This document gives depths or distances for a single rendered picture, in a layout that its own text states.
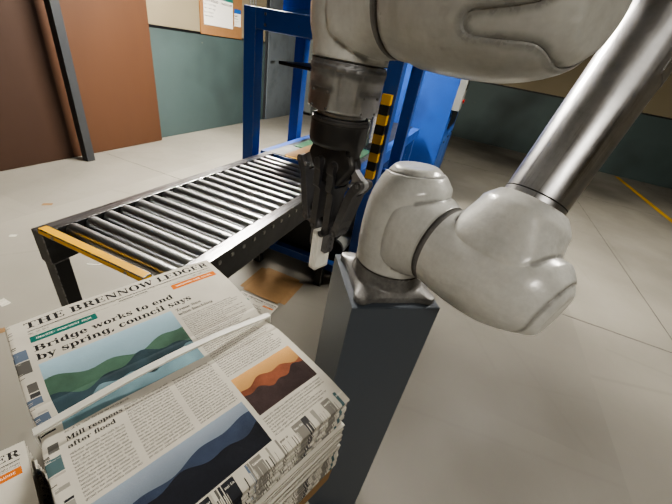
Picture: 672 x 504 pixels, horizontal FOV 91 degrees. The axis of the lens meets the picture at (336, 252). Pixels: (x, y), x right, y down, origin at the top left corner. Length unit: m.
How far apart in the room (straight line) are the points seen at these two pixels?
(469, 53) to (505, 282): 0.33
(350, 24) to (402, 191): 0.31
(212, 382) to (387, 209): 0.40
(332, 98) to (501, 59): 0.19
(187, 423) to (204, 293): 0.22
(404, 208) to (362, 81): 0.27
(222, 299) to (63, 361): 0.21
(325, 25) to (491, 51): 0.18
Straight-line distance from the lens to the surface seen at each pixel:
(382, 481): 1.62
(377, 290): 0.70
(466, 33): 0.30
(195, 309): 0.56
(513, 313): 0.55
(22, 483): 0.75
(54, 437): 0.48
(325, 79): 0.41
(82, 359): 0.53
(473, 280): 0.54
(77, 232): 1.37
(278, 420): 0.43
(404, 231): 0.60
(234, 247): 1.20
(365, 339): 0.75
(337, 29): 0.39
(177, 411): 0.45
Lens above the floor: 1.44
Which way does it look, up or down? 32 degrees down
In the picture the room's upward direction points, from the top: 11 degrees clockwise
